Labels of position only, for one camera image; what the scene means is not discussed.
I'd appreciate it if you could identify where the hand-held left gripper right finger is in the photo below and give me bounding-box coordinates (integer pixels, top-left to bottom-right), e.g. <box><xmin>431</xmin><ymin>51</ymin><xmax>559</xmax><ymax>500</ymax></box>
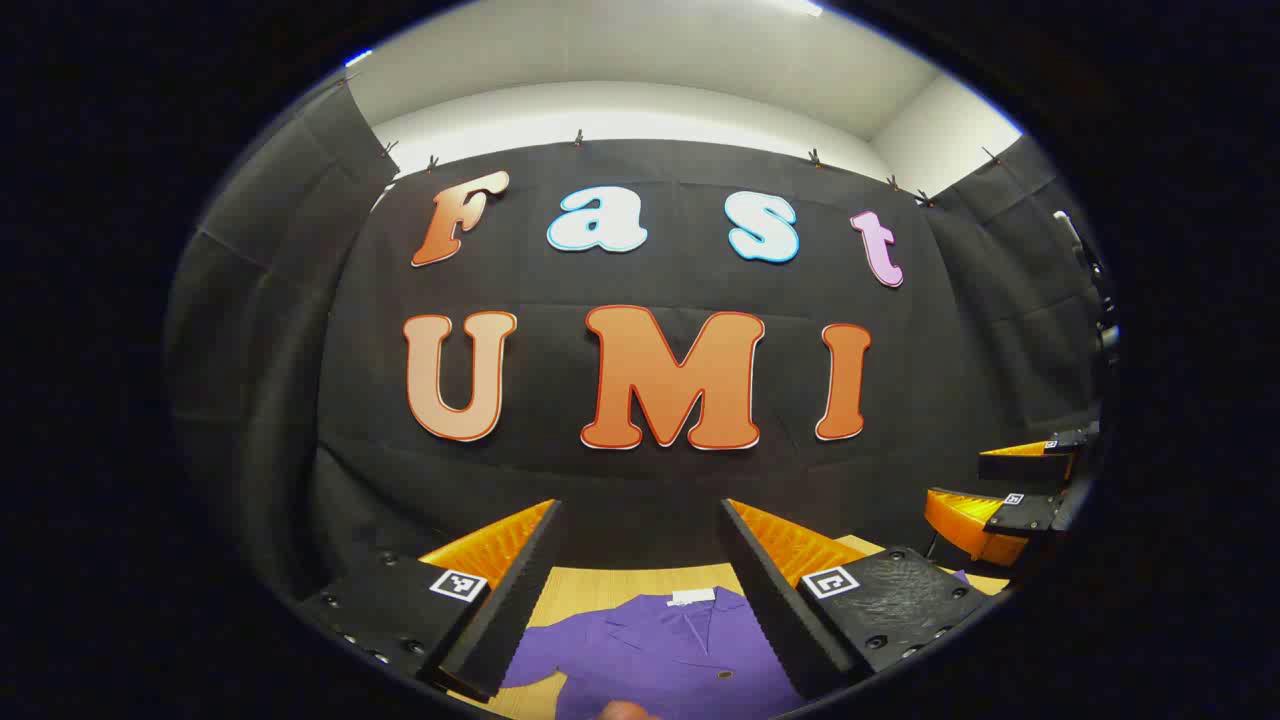
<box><xmin>718</xmin><ymin>497</ymin><xmax>998</xmax><ymax>701</ymax></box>

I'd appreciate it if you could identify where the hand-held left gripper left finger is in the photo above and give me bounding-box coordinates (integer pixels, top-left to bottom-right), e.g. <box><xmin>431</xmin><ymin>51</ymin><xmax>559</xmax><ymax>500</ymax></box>
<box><xmin>296</xmin><ymin>498</ymin><xmax>566</xmax><ymax>703</ymax></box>

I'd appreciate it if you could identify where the purple knit cardigan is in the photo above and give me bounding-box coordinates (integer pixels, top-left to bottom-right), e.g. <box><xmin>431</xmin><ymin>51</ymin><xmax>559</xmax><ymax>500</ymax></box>
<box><xmin>500</xmin><ymin>570</ymin><xmax>973</xmax><ymax>720</ymax></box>

